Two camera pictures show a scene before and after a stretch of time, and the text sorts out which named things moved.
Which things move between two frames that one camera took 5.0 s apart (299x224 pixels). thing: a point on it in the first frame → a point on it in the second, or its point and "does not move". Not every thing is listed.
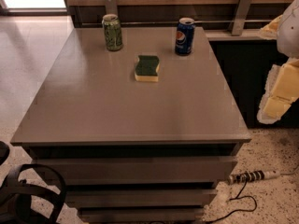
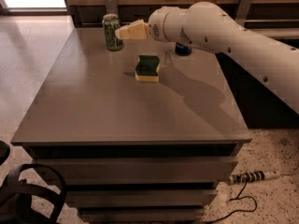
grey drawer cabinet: [138, 135] does not move
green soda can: [112, 32] does not move
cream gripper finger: [270, 30] → [136, 22]
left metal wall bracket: [110, 4] does not move
